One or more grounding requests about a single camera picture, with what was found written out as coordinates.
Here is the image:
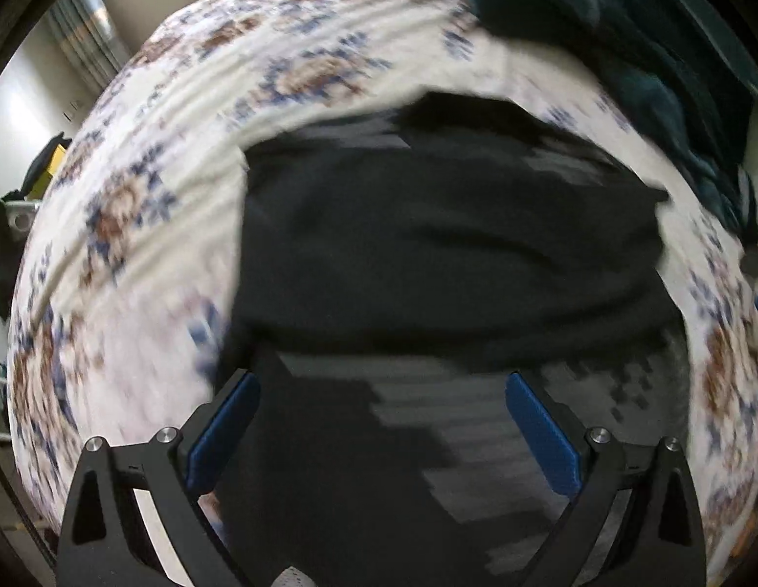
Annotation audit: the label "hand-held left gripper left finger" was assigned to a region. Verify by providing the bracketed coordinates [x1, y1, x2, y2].
[56, 370, 262, 587]

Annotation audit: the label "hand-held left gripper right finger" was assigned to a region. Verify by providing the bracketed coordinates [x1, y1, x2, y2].
[505, 372, 708, 587]

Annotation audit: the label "black garment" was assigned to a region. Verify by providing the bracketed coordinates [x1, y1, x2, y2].
[209, 90, 691, 587]

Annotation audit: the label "dark clothes on rack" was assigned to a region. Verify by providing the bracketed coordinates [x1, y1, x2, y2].
[0, 196, 30, 322]

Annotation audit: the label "floral bed sheet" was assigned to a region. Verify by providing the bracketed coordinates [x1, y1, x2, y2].
[5, 0, 758, 587]

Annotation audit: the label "yellow box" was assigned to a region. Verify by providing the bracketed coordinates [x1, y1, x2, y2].
[23, 133, 71, 202]

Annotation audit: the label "teal blanket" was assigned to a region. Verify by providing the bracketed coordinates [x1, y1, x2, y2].
[457, 0, 758, 239]

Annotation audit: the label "striped curtain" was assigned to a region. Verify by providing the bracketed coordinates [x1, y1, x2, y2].
[45, 0, 131, 91]

